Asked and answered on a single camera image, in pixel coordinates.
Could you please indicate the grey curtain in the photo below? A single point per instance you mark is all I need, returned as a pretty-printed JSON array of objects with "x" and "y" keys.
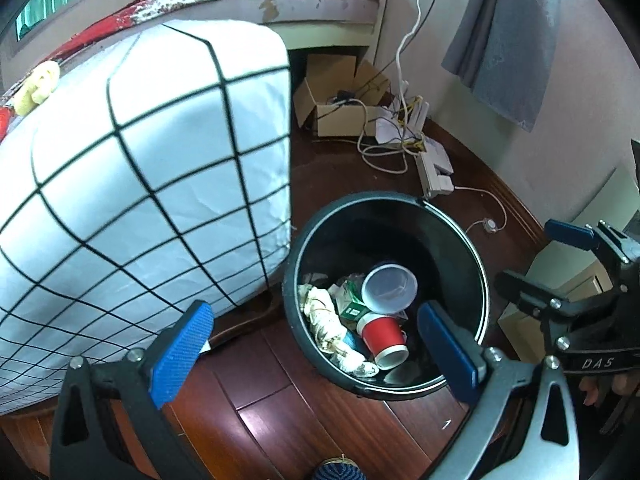
[{"x": 505, "y": 35}]

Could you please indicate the red paper cup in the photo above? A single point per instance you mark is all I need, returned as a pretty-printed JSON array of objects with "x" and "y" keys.
[{"x": 382, "y": 337}]

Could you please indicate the yellow plush toy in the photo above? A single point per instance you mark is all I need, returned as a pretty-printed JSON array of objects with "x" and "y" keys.
[{"x": 37, "y": 85}]

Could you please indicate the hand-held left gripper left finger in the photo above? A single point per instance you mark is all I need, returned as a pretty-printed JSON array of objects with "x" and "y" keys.
[{"x": 180, "y": 350}]

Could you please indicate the person's right hand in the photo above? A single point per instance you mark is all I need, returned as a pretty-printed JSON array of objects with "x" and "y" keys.
[{"x": 625, "y": 386}]

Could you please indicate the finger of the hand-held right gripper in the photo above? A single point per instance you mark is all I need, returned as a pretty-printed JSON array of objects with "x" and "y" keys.
[
  {"x": 570, "y": 234},
  {"x": 530, "y": 292}
]

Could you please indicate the blue striped slipper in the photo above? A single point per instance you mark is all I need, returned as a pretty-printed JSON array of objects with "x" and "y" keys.
[{"x": 340, "y": 470}]

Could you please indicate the pale cabinet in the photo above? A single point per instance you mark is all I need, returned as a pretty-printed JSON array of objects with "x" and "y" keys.
[{"x": 575, "y": 270}]

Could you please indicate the brown cardboard box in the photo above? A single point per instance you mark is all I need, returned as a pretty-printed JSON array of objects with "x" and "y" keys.
[{"x": 335, "y": 117}]

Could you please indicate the window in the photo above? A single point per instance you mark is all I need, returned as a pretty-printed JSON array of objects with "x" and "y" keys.
[{"x": 55, "y": 0}]

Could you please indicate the crumpled white paper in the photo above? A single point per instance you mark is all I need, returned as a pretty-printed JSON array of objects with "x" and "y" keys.
[{"x": 390, "y": 131}]

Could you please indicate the pale bed base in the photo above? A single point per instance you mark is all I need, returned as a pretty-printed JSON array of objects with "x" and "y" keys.
[{"x": 320, "y": 15}]

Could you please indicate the white power strip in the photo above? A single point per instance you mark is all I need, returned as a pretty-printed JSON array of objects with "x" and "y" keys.
[{"x": 435, "y": 172}]

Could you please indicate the white plastic cup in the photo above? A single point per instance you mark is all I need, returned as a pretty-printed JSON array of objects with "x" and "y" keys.
[{"x": 390, "y": 287}]

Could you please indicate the green small box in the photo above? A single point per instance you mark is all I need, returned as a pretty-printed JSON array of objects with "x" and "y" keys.
[{"x": 354, "y": 307}]

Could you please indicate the black round trash bin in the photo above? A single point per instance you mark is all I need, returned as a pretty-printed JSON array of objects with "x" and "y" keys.
[{"x": 470, "y": 260}]

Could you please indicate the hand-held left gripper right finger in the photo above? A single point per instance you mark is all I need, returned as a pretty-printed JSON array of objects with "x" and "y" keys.
[{"x": 450, "y": 355}]

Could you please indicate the crumpled white tissue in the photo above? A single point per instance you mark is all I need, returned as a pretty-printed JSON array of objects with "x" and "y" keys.
[{"x": 325, "y": 325}]

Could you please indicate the white checked quilt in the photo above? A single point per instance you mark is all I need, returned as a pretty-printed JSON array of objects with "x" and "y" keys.
[{"x": 150, "y": 160}]

